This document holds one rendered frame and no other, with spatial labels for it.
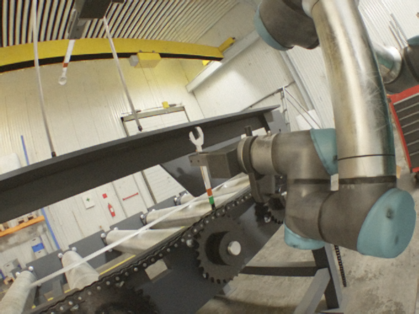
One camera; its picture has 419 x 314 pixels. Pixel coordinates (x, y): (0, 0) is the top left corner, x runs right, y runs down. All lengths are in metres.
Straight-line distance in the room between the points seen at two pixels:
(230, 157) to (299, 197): 0.14
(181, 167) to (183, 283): 0.29
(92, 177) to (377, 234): 0.48
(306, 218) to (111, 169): 0.39
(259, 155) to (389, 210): 0.24
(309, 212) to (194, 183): 0.34
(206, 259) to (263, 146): 0.27
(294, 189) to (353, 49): 0.21
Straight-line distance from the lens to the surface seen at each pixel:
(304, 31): 0.47
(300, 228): 0.34
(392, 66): 0.68
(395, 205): 0.23
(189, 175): 0.57
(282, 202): 0.70
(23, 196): 0.47
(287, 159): 0.35
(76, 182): 0.47
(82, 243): 1.39
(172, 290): 0.52
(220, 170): 0.40
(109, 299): 0.41
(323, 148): 0.33
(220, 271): 0.53
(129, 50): 8.62
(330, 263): 1.21
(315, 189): 0.34
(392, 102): 2.34
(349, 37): 0.30
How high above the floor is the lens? 1.06
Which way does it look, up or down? 1 degrees up
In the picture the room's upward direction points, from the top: 23 degrees counter-clockwise
